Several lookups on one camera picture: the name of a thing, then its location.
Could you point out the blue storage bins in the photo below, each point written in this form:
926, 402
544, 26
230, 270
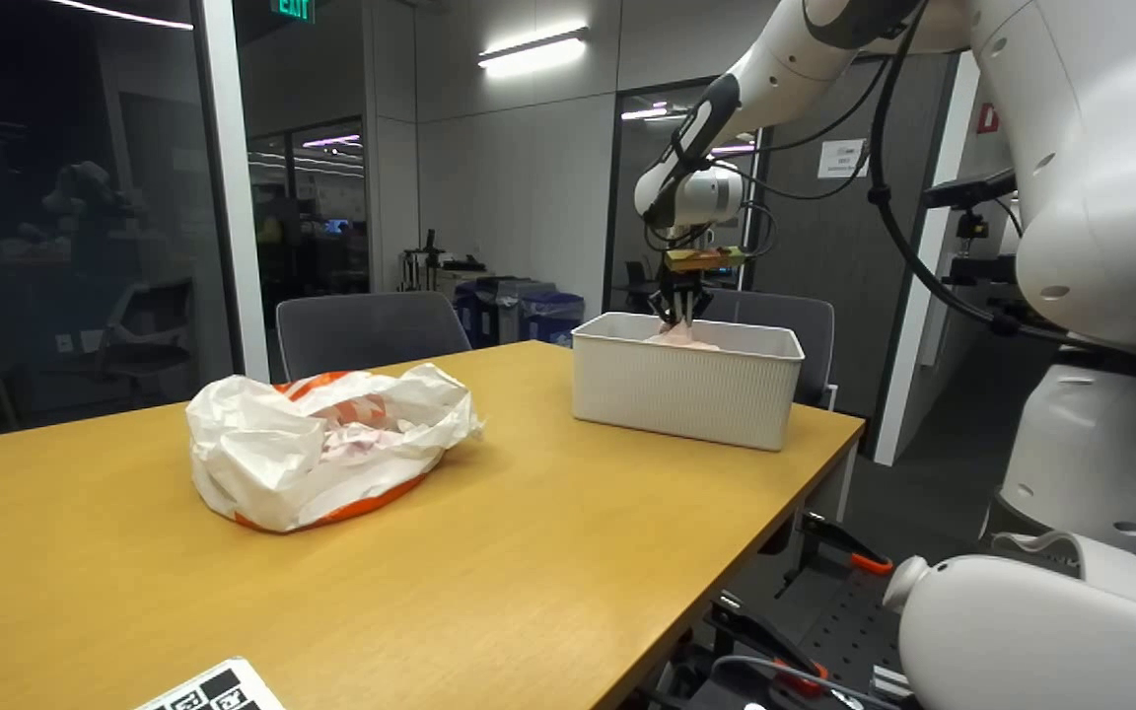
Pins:
532, 314

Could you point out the white window frame post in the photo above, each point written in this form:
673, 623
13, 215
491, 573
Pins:
235, 200
911, 379

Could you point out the ceiling tube lamp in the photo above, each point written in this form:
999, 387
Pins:
535, 57

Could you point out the small red wall sign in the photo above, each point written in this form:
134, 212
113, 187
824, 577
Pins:
987, 122

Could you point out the black camera stand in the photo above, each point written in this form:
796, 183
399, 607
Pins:
987, 270

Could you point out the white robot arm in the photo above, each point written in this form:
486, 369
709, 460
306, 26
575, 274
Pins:
1107, 160

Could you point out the grey office chair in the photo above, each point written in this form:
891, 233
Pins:
798, 323
374, 335

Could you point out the grey door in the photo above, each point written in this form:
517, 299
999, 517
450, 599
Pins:
830, 249

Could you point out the white orange plastic bag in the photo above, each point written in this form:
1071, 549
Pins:
278, 456

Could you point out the black white calibration checkerboard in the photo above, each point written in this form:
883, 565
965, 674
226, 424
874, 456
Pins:
220, 694

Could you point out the white paper door sign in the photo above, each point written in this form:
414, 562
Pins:
842, 160

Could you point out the peach shirt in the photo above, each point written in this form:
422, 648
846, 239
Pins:
683, 339

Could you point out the red black hand tool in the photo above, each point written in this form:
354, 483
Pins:
792, 678

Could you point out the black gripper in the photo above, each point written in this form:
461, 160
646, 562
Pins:
683, 270

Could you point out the white plastic basket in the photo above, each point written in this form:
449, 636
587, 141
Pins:
681, 387

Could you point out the green exit sign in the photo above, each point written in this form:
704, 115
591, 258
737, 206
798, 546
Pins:
293, 11

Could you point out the tan wrist camera mount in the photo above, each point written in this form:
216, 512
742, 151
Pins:
723, 258

